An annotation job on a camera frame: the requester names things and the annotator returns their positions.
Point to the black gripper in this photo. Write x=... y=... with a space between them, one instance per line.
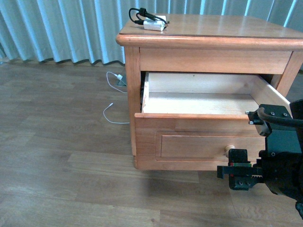
x=282 y=160

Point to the wooden drawer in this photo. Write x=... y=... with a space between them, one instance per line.
x=188 y=120

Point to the beige bracket on gripper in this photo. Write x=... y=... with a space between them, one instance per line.
x=266 y=128

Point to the pale green pleated curtain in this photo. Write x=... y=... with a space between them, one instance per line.
x=79 y=30

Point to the white charger with black cable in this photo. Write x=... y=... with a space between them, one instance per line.
x=147 y=20

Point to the open metal floor socket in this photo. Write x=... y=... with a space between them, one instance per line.
x=121 y=81

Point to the wooden nightstand cabinet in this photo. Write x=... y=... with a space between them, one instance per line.
x=205 y=43

